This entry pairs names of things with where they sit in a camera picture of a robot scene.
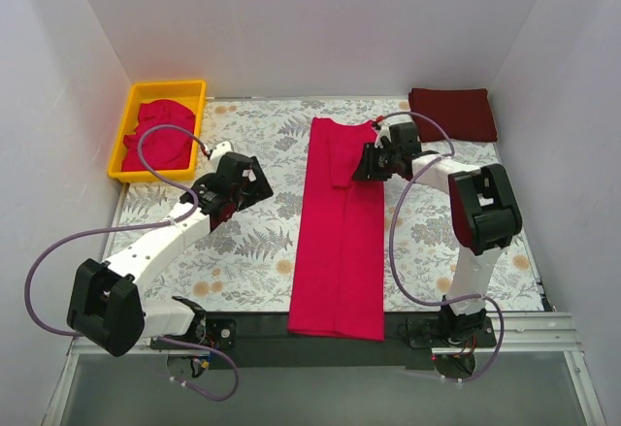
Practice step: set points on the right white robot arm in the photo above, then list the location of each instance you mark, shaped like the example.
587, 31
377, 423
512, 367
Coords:
484, 215

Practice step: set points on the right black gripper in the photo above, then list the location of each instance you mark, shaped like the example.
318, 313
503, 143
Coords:
376, 161

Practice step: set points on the bright red t-shirt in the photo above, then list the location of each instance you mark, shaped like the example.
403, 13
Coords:
338, 284

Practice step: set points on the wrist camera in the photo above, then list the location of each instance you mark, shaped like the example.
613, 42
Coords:
383, 137
216, 152

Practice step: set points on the aluminium rail frame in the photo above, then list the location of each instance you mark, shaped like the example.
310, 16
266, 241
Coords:
540, 375

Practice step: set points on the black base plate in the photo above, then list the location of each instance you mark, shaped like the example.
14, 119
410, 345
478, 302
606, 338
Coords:
261, 340

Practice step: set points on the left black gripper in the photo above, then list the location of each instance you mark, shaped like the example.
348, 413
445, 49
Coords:
247, 189

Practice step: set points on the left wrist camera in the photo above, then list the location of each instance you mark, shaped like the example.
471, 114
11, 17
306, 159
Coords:
216, 152

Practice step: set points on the folded dark red t-shirt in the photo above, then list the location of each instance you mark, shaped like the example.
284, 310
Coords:
464, 114

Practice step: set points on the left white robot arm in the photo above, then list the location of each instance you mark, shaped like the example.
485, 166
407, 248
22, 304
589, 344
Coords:
108, 304

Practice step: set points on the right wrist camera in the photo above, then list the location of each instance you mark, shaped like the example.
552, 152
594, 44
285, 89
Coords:
383, 137

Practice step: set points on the yellow plastic bin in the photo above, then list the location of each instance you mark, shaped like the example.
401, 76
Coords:
190, 93

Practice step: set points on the red t-shirt in bin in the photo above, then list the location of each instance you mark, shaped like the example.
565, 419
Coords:
163, 149

